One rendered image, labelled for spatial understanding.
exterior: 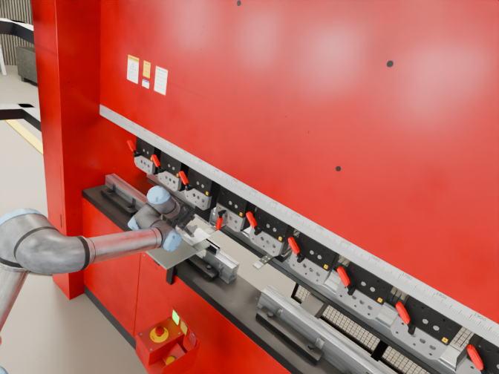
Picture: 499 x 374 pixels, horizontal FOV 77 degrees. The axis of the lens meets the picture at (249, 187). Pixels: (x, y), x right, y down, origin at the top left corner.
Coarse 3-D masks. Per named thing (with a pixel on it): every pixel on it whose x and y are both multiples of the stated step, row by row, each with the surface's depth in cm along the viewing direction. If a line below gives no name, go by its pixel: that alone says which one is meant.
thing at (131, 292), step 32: (96, 224) 190; (128, 256) 175; (96, 288) 213; (128, 288) 184; (160, 288) 162; (128, 320) 194; (160, 320) 170; (192, 320) 152; (224, 320) 137; (224, 352) 143; (256, 352) 129
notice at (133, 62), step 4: (128, 56) 150; (132, 56) 149; (128, 60) 151; (132, 60) 149; (136, 60) 148; (128, 64) 152; (132, 64) 150; (136, 64) 148; (128, 68) 153; (132, 68) 151; (136, 68) 149; (128, 72) 153; (132, 72) 152; (136, 72) 150; (128, 76) 154; (132, 76) 152; (136, 76) 151; (132, 80) 153; (136, 80) 151
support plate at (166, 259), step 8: (184, 232) 155; (160, 248) 141; (184, 248) 145; (192, 248) 146; (200, 248) 147; (152, 256) 135; (160, 256) 136; (168, 256) 137; (176, 256) 139; (184, 256) 140; (160, 264) 133; (168, 264) 133; (176, 264) 136
